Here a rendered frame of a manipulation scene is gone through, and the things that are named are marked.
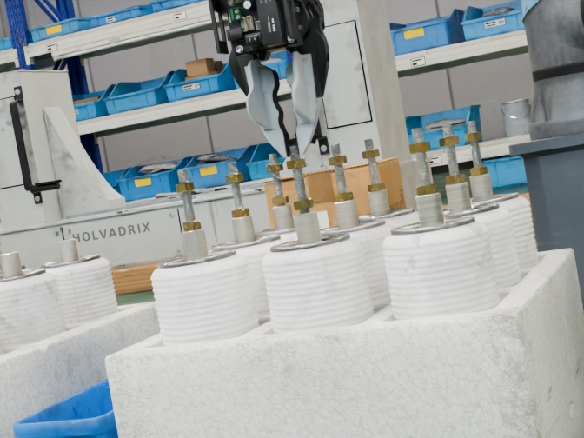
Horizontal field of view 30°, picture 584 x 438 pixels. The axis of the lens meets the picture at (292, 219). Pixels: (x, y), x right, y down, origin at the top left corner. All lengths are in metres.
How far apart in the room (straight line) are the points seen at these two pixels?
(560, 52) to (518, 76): 7.96
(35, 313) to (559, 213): 0.75
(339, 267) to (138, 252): 2.64
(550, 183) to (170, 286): 0.73
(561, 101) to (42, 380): 0.83
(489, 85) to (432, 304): 8.71
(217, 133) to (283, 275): 9.55
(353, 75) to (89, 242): 1.06
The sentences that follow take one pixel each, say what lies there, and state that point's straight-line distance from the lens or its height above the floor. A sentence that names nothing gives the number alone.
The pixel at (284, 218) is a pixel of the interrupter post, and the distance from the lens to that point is 1.27.
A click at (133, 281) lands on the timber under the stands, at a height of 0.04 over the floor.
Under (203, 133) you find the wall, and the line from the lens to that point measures 10.59.
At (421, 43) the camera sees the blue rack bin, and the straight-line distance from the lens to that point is 5.94.
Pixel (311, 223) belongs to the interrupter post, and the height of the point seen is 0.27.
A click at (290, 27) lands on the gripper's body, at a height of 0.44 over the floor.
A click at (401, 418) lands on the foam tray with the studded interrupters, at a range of 0.94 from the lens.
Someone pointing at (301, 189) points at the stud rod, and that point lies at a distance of 1.01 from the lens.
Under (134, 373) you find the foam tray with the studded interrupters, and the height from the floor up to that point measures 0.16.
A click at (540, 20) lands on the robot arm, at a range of 1.63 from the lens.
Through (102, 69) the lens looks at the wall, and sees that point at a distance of 11.13.
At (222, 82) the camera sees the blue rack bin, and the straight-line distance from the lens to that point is 6.40.
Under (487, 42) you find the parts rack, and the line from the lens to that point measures 5.82.
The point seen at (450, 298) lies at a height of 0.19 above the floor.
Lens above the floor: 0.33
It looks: 3 degrees down
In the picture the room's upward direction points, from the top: 10 degrees counter-clockwise
